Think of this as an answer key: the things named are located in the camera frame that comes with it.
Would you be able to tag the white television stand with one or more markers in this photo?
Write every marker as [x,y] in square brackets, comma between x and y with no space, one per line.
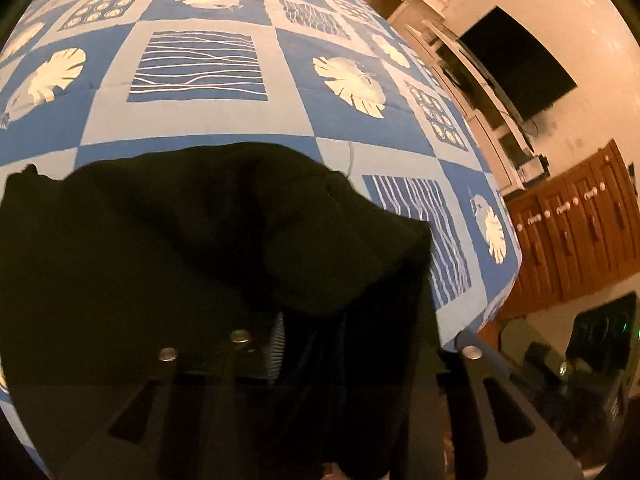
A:
[480,110]

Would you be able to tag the small white device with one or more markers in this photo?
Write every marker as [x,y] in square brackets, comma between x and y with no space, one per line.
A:
[531,167]

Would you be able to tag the blue leaf-patterned bedsheet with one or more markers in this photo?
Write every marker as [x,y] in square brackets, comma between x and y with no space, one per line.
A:
[210,110]

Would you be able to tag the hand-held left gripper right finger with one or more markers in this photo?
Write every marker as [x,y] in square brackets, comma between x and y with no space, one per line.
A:
[475,367]

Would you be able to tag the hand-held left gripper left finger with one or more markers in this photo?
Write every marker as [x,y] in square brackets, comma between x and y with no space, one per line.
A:
[200,410]

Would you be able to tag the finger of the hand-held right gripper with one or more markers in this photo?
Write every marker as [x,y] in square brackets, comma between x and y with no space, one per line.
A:
[535,360]

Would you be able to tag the black flat television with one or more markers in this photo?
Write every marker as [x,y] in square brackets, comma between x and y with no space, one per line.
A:
[520,65]

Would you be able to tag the brown wooden cabinet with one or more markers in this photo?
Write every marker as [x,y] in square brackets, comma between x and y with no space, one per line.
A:
[575,240]

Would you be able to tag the black pants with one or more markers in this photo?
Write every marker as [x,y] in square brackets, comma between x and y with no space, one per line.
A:
[175,235]

